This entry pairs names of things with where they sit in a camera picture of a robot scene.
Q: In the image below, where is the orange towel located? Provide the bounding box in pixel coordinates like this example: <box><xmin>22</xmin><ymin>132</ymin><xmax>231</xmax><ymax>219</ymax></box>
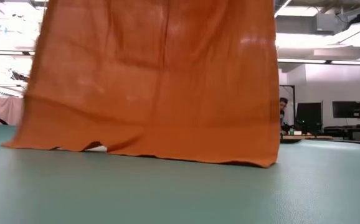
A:
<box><xmin>1</xmin><ymin>0</ymin><xmax>281</xmax><ymax>169</ymax></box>

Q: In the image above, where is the green table mat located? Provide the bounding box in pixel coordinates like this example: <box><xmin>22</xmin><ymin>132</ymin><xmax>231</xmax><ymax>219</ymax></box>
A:
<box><xmin>0</xmin><ymin>124</ymin><xmax>360</xmax><ymax>224</ymax></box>

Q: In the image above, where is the person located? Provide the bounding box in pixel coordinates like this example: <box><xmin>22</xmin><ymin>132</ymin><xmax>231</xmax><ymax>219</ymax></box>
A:
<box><xmin>279</xmin><ymin>97</ymin><xmax>290</xmax><ymax>134</ymax></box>

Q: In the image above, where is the wooden robot station table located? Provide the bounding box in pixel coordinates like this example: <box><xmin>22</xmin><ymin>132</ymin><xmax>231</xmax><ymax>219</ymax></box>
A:
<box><xmin>280</xmin><ymin>134</ymin><xmax>334</xmax><ymax>144</ymax></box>

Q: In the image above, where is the black computer monitor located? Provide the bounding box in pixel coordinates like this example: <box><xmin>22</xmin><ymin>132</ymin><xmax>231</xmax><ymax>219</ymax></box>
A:
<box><xmin>295</xmin><ymin>101</ymin><xmax>323</xmax><ymax>134</ymax></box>
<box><xmin>331</xmin><ymin>100</ymin><xmax>360</xmax><ymax>119</ymax></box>

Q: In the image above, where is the black desk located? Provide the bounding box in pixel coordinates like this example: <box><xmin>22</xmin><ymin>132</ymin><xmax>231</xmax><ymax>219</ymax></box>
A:
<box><xmin>323</xmin><ymin>124</ymin><xmax>360</xmax><ymax>141</ymax></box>

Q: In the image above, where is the black metal frame stand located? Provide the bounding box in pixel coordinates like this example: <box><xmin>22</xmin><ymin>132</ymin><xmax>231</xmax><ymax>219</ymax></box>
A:
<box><xmin>278</xmin><ymin>83</ymin><xmax>296</xmax><ymax>125</ymax></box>

